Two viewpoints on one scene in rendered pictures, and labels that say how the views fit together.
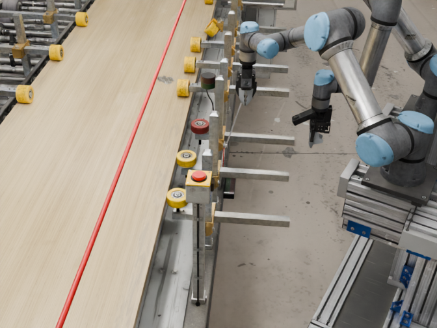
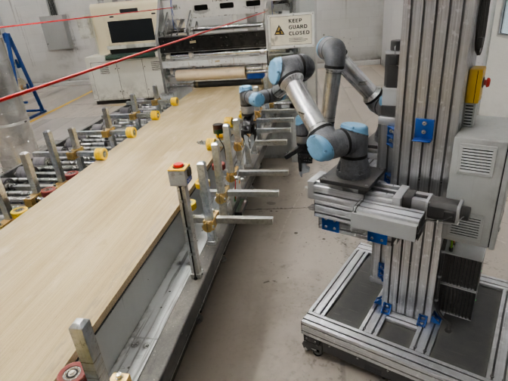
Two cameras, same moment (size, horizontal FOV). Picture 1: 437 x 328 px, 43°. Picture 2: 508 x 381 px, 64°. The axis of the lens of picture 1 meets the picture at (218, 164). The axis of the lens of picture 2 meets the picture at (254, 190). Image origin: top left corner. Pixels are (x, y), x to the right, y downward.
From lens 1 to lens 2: 0.60 m
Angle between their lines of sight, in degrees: 12
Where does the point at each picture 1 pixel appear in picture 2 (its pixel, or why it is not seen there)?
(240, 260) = (266, 279)
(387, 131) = (327, 131)
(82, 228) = (112, 224)
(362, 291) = (353, 292)
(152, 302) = (166, 283)
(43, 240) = (82, 231)
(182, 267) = not seen: hidden behind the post
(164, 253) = (184, 252)
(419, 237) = (363, 215)
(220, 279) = (248, 292)
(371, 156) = (317, 152)
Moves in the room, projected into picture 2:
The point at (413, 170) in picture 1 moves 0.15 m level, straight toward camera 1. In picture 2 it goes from (357, 165) to (345, 180)
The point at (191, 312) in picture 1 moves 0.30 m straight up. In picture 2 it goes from (189, 284) to (178, 223)
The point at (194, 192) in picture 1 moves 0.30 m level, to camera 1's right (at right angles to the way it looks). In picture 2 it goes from (174, 176) to (252, 174)
